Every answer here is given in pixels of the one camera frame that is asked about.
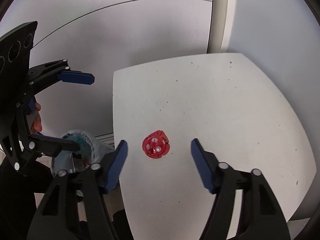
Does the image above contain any left black tracking camera box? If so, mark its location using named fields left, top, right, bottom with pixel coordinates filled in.
left=1, top=21, right=38, bottom=91

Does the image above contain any trash bin with liner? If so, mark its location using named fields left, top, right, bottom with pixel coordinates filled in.
left=51, top=129, right=115, bottom=177

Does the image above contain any cream door frame trim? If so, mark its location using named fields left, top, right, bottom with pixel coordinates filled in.
left=207, top=0, right=237, bottom=53

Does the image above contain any red spotted candy wrapper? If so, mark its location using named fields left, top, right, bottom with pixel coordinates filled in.
left=142, top=130, right=170, bottom=159

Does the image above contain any person left hand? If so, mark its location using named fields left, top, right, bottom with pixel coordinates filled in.
left=30, top=102, right=42, bottom=134

